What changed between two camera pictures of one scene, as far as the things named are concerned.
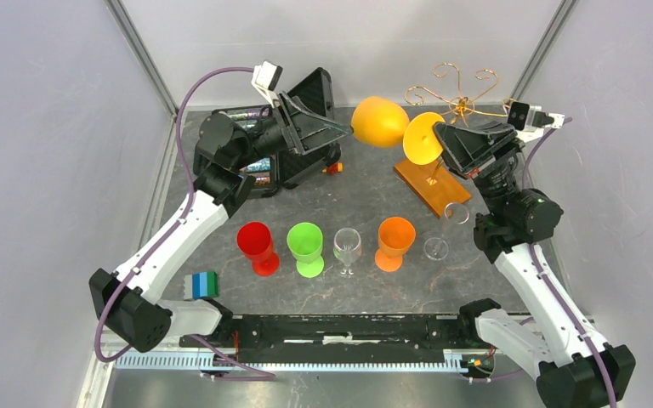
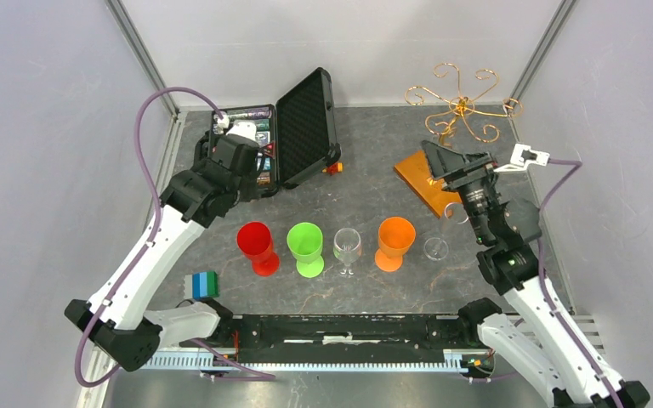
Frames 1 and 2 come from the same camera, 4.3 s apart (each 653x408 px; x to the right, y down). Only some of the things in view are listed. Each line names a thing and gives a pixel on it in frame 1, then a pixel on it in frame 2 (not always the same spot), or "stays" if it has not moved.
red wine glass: x=254 y=240 stays
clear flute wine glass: x=436 y=248 stays
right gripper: x=470 y=149 to x=459 y=169
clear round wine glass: x=347 y=247 stays
